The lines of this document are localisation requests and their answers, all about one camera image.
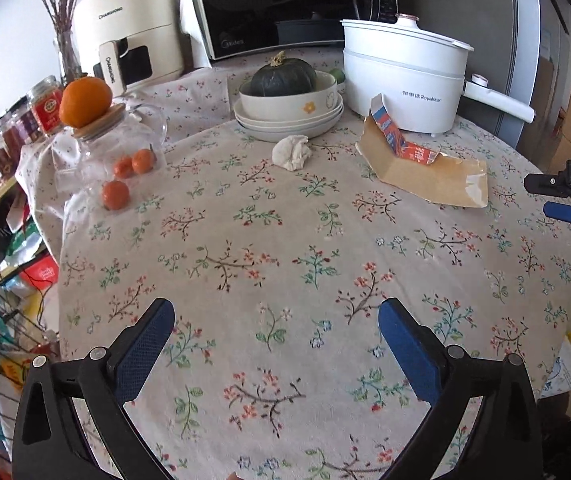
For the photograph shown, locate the brown cardboard piece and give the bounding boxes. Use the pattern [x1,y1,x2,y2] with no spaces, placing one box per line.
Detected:
[356,117,488,208]

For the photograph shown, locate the red blue small carton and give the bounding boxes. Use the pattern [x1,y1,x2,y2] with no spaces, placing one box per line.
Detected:
[370,94,438,166]

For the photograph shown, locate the small mandarin in jar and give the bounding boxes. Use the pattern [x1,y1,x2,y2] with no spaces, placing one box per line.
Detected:
[101,180,130,211]

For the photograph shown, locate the white electric cooking pot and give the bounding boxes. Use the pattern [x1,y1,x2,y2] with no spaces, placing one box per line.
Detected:
[342,14,535,134]

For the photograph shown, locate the floral tablecloth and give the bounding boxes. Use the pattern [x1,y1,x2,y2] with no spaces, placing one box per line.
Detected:
[19,54,571,479]

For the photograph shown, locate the grey refrigerator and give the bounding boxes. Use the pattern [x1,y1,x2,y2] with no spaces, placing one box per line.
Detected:
[398,0,559,148]

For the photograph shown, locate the glass jar with cork lid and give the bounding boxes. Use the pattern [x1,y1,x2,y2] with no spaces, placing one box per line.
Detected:
[54,104,168,211]

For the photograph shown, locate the crumpled white tissue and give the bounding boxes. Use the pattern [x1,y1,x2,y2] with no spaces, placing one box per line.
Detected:
[272,136,311,172]

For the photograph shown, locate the large orange fruit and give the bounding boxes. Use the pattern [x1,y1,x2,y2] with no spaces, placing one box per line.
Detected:
[59,76,112,129]

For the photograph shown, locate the stacked white plates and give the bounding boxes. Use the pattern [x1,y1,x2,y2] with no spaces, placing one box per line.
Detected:
[234,94,344,143]

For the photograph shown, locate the red label glass jar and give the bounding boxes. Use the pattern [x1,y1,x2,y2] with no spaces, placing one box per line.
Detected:
[28,76,63,136]

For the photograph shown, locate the white ceramic bowl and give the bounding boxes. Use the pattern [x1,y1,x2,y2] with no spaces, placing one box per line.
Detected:
[234,70,339,122]

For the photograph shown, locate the dark green pumpkin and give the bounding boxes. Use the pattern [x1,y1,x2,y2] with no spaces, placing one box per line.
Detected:
[250,51,317,96]

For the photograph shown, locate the white air fryer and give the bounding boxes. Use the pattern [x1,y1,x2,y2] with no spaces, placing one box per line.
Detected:
[73,0,184,96]

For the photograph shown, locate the dried branches in vase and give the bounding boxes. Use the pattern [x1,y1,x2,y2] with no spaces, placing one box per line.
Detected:
[30,0,92,86]

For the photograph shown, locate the black microwave oven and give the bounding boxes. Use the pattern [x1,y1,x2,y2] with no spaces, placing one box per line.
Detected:
[192,0,398,61]

